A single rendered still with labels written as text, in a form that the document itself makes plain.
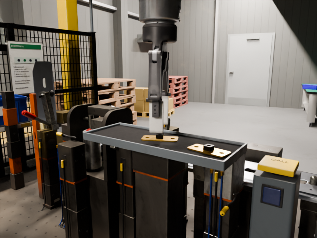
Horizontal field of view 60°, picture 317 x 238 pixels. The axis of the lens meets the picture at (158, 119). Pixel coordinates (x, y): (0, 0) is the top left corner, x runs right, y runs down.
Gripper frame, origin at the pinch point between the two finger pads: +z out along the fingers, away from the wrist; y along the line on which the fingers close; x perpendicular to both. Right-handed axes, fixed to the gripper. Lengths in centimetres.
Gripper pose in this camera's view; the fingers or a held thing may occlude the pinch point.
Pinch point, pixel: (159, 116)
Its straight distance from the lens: 63.3
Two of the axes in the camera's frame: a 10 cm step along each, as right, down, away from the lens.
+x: -9.9, -0.4, 1.6
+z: 0.0, 9.8, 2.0
